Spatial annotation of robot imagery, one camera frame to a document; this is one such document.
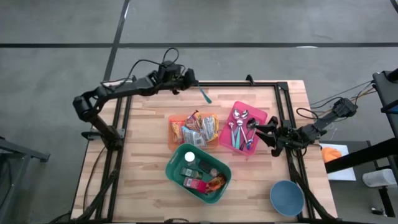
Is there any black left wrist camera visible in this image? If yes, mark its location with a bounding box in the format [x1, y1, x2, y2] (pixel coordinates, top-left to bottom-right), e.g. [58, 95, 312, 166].
[157, 60, 183, 82]

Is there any grey metal stand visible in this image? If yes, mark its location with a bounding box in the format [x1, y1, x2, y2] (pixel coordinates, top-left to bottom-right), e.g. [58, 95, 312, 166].
[0, 132, 50, 224]

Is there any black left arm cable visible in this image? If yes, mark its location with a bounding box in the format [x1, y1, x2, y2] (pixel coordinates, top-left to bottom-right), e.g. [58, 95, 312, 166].
[102, 58, 162, 86]

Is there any white capped bottle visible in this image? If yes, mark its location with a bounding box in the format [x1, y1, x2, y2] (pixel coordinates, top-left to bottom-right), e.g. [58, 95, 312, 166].
[184, 151, 197, 166]

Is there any black aluminium frame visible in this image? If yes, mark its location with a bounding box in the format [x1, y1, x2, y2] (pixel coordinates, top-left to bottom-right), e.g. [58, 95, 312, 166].
[72, 74, 338, 224]

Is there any silver yellow snack packet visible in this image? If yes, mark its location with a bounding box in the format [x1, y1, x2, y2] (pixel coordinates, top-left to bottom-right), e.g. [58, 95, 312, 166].
[202, 114, 220, 142]

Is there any dark brown spoon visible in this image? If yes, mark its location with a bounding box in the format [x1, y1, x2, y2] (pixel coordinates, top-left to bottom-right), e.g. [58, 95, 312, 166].
[245, 118, 257, 150]

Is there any lavender handled spoon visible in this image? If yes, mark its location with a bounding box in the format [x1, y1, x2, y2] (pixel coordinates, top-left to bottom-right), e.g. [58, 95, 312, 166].
[236, 119, 249, 149]

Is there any orange plastic tray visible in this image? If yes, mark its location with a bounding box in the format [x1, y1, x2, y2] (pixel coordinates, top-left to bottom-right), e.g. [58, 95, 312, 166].
[168, 113, 219, 152]

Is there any red orange snack packet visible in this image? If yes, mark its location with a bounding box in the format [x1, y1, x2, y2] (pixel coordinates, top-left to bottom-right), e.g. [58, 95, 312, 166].
[185, 110, 205, 133]

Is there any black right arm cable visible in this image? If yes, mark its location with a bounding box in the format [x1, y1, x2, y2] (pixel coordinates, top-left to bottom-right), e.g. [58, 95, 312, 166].
[296, 80, 374, 125]

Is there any black equipment stand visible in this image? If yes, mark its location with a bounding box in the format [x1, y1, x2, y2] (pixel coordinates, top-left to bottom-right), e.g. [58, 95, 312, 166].
[325, 68, 398, 218]

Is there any small black box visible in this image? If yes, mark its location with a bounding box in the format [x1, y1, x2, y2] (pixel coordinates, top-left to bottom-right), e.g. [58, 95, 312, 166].
[198, 160, 214, 174]

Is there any orange cloth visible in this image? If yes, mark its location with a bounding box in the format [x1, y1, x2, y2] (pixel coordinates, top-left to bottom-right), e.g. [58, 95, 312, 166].
[322, 146, 343, 163]

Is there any white paper sheet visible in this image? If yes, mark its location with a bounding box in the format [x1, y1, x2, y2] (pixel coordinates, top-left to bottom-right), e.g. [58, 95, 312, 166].
[319, 142, 357, 182]

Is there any black spoon teal handle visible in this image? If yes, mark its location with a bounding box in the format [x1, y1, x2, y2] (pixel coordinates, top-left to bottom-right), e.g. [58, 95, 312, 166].
[197, 84, 213, 105]

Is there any red spice tin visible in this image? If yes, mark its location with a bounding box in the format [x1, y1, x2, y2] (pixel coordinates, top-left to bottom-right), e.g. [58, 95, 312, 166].
[183, 177, 208, 194]

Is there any pink plastic tray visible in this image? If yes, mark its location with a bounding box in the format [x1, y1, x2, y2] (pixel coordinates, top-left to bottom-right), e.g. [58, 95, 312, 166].
[218, 101, 268, 156]

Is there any teal green plastic bin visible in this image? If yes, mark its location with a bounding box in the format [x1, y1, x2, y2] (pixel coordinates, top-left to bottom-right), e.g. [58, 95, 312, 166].
[164, 142, 233, 205]

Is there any white cylinder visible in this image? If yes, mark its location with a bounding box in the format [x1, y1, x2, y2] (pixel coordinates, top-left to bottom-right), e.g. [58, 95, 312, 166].
[362, 169, 398, 188]

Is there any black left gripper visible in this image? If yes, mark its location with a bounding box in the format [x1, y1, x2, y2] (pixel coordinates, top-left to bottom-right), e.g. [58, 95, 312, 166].
[149, 67, 200, 95]

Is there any silver blue snack packet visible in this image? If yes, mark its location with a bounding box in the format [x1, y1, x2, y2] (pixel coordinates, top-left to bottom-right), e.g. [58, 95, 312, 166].
[182, 126, 208, 147]

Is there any green handled spoon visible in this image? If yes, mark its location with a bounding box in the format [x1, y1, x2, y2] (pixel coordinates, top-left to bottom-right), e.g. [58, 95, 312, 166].
[232, 108, 243, 150]

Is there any blue bowl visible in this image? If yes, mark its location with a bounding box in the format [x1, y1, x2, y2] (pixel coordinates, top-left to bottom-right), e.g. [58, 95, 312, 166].
[269, 179, 305, 217]

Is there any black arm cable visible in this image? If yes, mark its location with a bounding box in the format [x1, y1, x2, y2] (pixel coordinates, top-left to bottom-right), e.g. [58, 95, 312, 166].
[296, 80, 374, 125]
[102, 58, 162, 86]

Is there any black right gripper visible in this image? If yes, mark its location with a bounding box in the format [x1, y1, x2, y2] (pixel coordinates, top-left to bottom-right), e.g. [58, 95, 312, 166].
[254, 115, 307, 157]

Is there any orange yellow snack packet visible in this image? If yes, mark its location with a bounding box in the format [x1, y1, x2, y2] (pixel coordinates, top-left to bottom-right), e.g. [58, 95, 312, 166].
[171, 120, 186, 144]

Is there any black left camera cable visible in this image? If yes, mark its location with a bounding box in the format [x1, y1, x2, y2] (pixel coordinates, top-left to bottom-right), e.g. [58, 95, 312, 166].
[162, 47, 181, 68]

